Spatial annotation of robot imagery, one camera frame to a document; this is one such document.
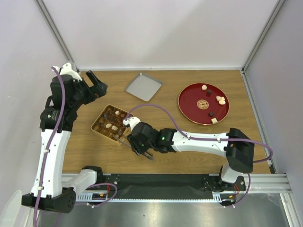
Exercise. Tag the white square chocolate bottom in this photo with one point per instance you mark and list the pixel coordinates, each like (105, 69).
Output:
(214, 120)

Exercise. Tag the white chocolate pair right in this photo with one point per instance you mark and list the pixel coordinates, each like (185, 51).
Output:
(221, 100)

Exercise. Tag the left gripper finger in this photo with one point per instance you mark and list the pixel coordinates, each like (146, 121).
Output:
(92, 77)
(99, 89)

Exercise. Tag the aluminium frame rail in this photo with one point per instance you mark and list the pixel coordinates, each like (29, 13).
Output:
(101, 193)

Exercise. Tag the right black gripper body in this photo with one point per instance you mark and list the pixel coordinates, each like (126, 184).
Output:
(138, 145)

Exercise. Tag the dark chocolate bottom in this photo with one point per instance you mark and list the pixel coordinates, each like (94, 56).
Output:
(211, 114)

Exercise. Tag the silver tin lid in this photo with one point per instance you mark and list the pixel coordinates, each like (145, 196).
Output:
(143, 86)

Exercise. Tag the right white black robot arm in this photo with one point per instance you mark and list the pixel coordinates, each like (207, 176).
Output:
(234, 146)

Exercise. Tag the brown metal tongs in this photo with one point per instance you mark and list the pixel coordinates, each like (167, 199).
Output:
(123, 141)

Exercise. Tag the round red plate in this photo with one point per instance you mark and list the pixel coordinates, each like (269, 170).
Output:
(195, 105)

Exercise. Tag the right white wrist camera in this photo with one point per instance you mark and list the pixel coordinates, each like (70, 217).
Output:
(131, 122)

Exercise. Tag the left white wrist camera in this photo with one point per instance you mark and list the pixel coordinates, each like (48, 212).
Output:
(68, 69)

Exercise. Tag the gold chocolate box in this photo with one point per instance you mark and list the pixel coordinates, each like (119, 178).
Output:
(110, 123)

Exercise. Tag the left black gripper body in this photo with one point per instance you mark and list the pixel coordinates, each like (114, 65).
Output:
(84, 94)

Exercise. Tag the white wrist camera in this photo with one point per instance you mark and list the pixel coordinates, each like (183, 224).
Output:
(131, 122)
(68, 69)

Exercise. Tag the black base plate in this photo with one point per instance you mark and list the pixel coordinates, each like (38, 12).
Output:
(171, 186)

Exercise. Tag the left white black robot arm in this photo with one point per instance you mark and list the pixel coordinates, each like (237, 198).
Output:
(56, 123)

